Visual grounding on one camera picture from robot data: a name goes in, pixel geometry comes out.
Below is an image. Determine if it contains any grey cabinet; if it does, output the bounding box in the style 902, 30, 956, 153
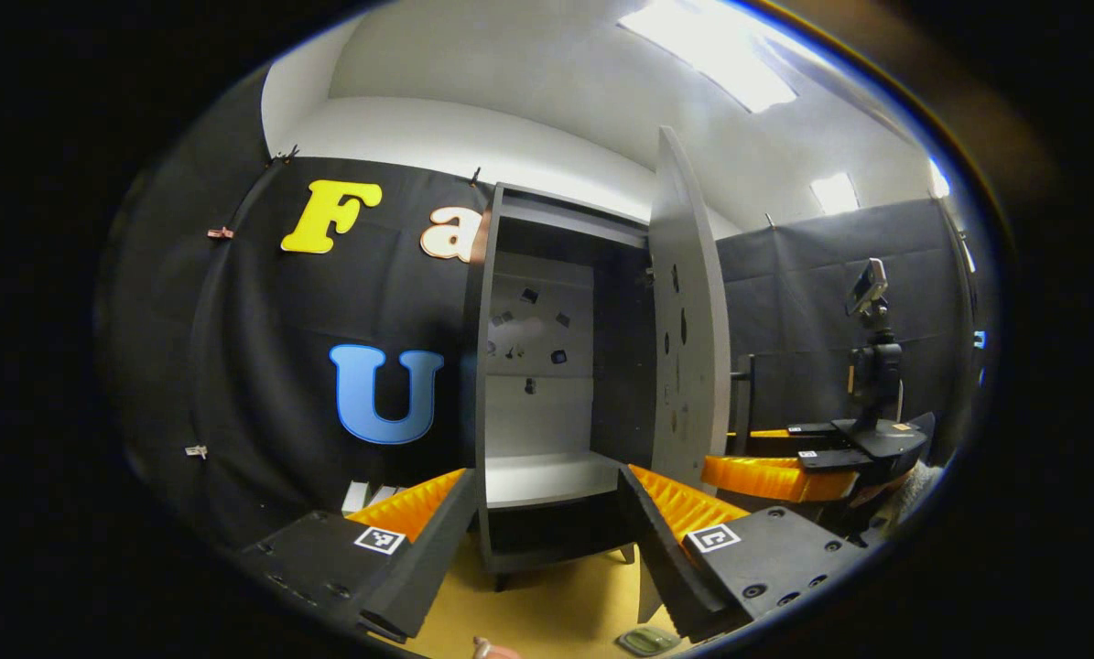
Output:
462, 181, 657, 591

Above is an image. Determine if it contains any small ceiling light panel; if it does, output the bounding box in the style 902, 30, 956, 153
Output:
810, 172, 861, 217

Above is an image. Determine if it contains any large ceiling light panel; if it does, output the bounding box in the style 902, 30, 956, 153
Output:
618, 0, 799, 113

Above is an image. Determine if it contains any black backdrop cloth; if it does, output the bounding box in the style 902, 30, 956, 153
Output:
98, 69, 982, 550

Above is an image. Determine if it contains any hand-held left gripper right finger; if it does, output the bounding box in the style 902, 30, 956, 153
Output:
618, 463, 868, 643

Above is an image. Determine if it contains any white cabinet door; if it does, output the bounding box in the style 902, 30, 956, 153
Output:
636, 125, 733, 625

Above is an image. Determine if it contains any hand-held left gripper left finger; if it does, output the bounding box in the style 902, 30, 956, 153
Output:
235, 469, 481, 643

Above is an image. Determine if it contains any green coaster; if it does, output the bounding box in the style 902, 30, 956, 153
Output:
616, 624, 682, 658

